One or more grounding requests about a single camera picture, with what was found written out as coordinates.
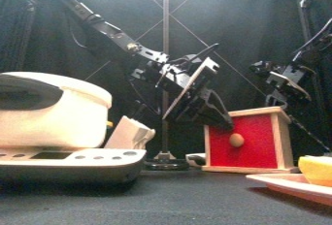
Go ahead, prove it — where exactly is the red wooden drawer box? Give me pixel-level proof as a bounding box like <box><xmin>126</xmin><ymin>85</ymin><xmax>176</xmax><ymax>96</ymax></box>
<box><xmin>201</xmin><ymin>106</ymin><xmax>301</xmax><ymax>175</ymax></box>

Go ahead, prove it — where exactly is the white round toy pan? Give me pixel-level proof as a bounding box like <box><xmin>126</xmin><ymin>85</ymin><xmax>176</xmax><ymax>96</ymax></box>
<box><xmin>186</xmin><ymin>152</ymin><xmax>207</xmax><ymax>168</ymax></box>

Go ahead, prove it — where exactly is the white toy carton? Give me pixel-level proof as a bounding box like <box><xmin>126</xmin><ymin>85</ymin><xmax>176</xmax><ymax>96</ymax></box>
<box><xmin>103</xmin><ymin>115</ymin><xmax>156</xmax><ymax>150</ymax></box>

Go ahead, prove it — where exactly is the black round toy pan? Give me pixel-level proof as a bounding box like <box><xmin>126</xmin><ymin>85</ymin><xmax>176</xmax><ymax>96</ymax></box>
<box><xmin>144</xmin><ymin>158</ymin><xmax>190</xmax><ymax>171</ymax></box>

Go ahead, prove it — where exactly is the pale yellow toy lemon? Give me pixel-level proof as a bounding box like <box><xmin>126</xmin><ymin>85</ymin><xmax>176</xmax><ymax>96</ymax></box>
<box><xmin>297</xmin><ymin>154</ymin><xmax>332</xmax><ymax>188</ymax></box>

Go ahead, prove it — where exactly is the pink rectangular tray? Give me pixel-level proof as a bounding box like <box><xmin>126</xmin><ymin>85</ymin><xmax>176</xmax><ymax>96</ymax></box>
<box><xmin>245</xmin><ymin>172</ymin><xmax>332</xmax><ymax>208</ymax></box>

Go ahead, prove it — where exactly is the white toy kitchen appliance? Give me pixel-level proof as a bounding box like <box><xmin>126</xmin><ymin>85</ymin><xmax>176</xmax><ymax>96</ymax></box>
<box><xmin>0</xmin><ymin>71</ymin><xmax>147</xmax><ymax>185</ymax></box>

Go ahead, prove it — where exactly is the metal frame bracket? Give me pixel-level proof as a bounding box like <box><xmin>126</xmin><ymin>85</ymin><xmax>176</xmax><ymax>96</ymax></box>
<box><xmin>154</xmin><ymin>150</ymin><xmax>175</xmax><ymax>161</ymax></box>

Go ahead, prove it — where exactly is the black vertical frame pole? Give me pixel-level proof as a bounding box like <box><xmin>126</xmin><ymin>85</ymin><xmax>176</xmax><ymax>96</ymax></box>
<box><xmin>160</xmin><ymin>0</ymin><xmax>171</xmax><ymax>154</ymax></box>

